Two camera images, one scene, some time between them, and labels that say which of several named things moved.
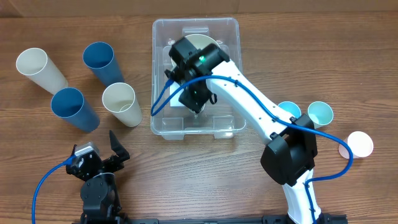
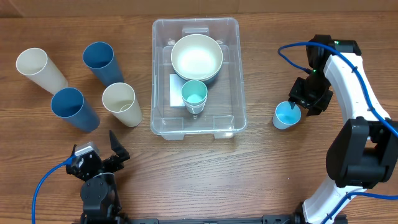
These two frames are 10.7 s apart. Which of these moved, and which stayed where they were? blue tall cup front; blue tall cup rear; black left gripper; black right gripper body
Moved: black right gripper body
Stayed: blue tall cup front; blue tall cup rear; black left gripper
